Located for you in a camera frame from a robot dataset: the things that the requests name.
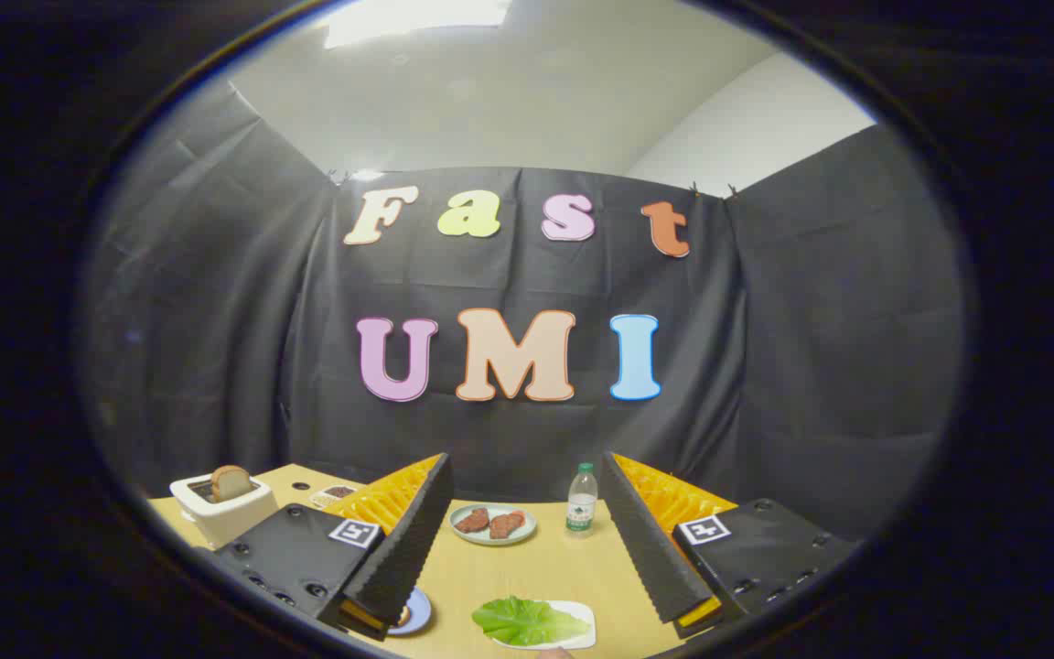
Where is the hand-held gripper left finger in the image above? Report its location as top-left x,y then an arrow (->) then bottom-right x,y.
213,452 -> 455,642

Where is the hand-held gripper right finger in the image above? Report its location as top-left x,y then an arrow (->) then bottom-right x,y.
600,451 -> 857,640

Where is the green lettuce leaf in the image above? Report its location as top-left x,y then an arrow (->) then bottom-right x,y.
471,595 -> 592,647

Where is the toasted bread slice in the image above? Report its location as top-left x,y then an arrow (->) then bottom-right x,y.
210,465 -> 253,502

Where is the blue round plate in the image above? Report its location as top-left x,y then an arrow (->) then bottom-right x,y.
387,586 -> 434,637

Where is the clear plastic water bottle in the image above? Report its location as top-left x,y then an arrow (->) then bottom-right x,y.
566,462 -> 599,536

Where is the pale green round plate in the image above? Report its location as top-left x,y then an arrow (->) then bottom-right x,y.
449,502 -> 538,547

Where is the white rounded square plate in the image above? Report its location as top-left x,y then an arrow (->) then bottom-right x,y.
490,600 -> 597,651

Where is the white toaster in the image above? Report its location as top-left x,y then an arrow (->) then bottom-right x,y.
169,471 -> 279,550

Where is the black backdrop cloth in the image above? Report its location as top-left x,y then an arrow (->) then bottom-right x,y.
79,78 -> 967,541

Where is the ceiling light panel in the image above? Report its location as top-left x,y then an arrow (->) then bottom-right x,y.
321,0 -> 514,49

